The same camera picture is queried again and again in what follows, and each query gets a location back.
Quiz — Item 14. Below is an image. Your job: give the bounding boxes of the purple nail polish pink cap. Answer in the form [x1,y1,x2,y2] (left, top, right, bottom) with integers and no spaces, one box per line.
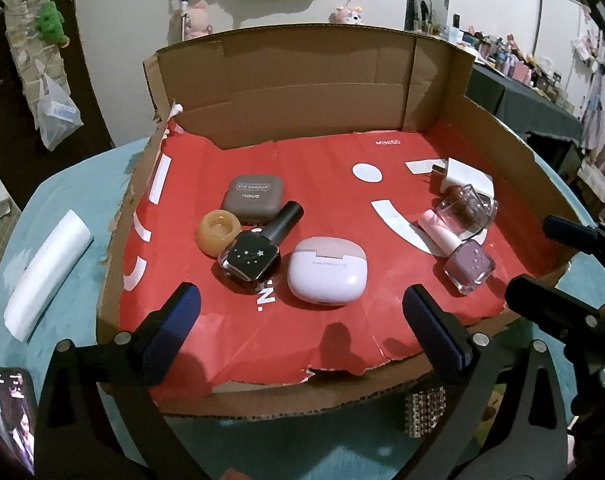
[418,209,495,295]

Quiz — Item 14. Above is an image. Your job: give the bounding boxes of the clear plastic cup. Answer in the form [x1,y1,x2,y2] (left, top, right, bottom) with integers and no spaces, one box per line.
[435,184,499,240]

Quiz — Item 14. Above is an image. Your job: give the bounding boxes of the white charger adapter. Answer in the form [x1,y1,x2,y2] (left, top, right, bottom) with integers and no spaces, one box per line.
[431,158,495,198]

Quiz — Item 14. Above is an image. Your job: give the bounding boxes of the lilac earbuds case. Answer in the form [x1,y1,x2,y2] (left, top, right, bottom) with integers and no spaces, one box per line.
[287,236,368,306]

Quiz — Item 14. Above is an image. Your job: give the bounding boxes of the black star nail polish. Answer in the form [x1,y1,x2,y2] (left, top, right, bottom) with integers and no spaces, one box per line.
[218,200,304,289]

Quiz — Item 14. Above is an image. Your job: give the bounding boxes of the amber round sponge holder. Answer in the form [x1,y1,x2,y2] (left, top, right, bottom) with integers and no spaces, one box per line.
[195,209,242,258]

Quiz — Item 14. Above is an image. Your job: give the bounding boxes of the grey eye shadow case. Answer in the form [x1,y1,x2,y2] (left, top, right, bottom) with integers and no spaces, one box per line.
[221,174,284,226]

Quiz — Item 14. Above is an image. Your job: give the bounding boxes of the smartphone with lit screen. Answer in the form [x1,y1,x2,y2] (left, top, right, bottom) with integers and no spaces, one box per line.
[0,367,37,474]

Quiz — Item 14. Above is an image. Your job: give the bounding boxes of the white plastic bag roll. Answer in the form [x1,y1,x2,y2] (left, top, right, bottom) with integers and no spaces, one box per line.
[3,209,93,342]

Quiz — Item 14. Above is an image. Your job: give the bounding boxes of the teal table cloth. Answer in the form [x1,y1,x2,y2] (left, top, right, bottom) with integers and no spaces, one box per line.
[0,136,605,480]

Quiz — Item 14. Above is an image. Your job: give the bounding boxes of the dark cluttered side table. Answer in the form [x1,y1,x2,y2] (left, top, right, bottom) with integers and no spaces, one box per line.
[461,24,583,146]

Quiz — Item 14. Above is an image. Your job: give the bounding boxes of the white wardrobe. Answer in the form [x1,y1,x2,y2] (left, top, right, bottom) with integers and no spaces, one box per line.
[533,0,602,116]

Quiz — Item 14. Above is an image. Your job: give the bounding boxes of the red cardboard tray box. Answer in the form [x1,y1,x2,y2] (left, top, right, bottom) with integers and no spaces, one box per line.
[96,24,577,418]

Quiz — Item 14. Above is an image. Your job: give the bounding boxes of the clear hanging plastic bag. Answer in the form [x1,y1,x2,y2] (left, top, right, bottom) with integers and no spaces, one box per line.
[37,74,83,152]

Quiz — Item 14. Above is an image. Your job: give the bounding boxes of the pink plush toy right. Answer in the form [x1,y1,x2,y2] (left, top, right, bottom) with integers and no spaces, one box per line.
[329,6,362,25]

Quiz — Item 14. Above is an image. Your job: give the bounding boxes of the pink plush toy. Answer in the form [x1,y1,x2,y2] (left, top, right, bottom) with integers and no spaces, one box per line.
[182,0,214,41]
[329,6,362,25]

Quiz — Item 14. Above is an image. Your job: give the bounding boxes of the green plush on door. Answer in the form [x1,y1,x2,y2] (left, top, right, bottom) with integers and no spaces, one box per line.
[34,1,70,48]

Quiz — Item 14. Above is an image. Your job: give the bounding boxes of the pink plush toy left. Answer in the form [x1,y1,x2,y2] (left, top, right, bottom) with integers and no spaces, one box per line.
[182,0,214,41]

